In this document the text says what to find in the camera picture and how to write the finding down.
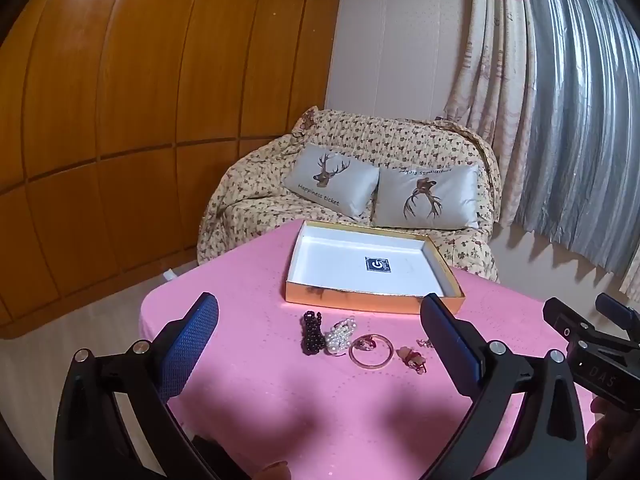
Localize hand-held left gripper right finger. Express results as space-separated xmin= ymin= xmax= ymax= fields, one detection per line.
xmin=420 ymin=293 xmax=586 ymax=480

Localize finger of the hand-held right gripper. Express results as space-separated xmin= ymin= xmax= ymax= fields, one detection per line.
xmin=594 ymin=293 xmax=640 ymax=335
xmin=543 ymin=297 xmax=590 ymax=347

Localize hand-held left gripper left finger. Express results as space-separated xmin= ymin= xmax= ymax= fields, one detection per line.
xmin=52 ymin=291 xmax=220 ymax=480

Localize person's right hand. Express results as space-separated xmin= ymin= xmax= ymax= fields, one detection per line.
xmin=586 ymin=394 xmax=640 ymax=467

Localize pink bangle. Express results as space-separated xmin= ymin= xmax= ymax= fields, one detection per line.
xmin=348 ymin=333 xmax=394 ymax=371

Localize pink tablecloth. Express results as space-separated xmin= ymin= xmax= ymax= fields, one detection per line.
xmin=140 ymin=219 xmax=608 ymax=480

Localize gold cardboard box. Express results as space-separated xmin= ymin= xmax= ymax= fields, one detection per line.
xmin=285 ymin=219 xmax=466 ymax=316

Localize floral covered sofa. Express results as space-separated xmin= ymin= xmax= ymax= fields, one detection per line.
xmin=196 ymin=106 xmax=502 ymax=284

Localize grey deer head cushion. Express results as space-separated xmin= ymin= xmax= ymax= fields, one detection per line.
xmin=282 ymin=143 xmax=380 ymax=220
xmin=372 ymin=162 xmax=481 ymax=229

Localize silver grey curtain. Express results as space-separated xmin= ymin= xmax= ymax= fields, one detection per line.
xmin=514 ymin=0 xmax=640 ymax=277

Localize wooden wardrobe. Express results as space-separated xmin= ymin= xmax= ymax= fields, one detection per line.
xmin=0 ymin=0 xmax=347 ymax=342

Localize beige floral curtain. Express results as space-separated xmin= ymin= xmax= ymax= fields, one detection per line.
xmin=442 ymin=0 xmax=552 ymax=227

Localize white pearl bracelet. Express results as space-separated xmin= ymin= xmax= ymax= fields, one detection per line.
xmin=324 ymin=316 xmax=357 ymax=357

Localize dark bead bracelet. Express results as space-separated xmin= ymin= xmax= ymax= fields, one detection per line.
xmin=301 ymin=310 xmax=326 ymax=357

